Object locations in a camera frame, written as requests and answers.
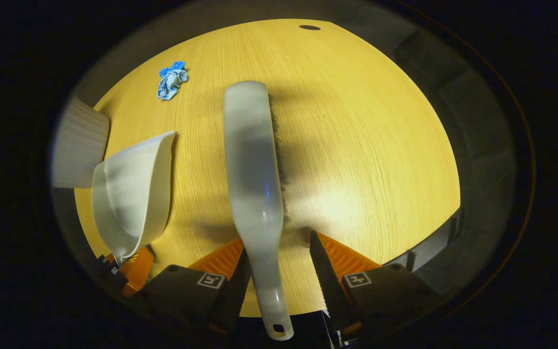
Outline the white plastic dustpan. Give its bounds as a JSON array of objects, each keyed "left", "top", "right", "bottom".
[{"left": 92, "top": 131, "right": 176, "bottom": 265}]

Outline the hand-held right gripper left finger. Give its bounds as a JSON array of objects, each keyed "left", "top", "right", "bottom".
[{"left": 136, "top": 238, "right": 252, "bottom": 337}]

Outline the white ribbed garbage bin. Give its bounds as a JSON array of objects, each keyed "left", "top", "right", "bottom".
[{"left": 51, "top": 96, "right": 110, "bottom": 189}]

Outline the wooden desktop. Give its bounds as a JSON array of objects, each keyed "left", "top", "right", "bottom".
[{"left": 75, "top": 18, "right": 466, "bottom": 318}]

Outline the small white broom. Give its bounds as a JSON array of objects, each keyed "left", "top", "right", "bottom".
[{"left": 223, "top": 81, "right": 295, "bottom": 341}]

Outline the blue paper trash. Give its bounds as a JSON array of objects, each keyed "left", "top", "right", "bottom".
[{"left": 157, "top": 61, "right": 188, "bottom": 101}]

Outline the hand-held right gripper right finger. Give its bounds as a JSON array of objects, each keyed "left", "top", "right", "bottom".
[{"left": 310, "top": 231, "right": 442, "bottom": 340}]

